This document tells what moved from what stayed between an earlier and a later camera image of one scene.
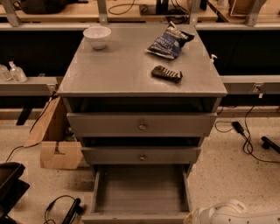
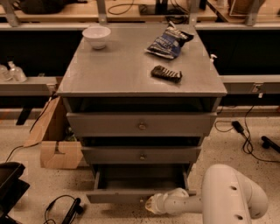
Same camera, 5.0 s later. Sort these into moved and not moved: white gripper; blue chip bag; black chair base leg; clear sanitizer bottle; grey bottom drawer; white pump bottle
Moved: grey bottom drawer; white gripper
Not moved: black chair base leg; white pump bottle; clear sanitizer bottle; blue chip bag
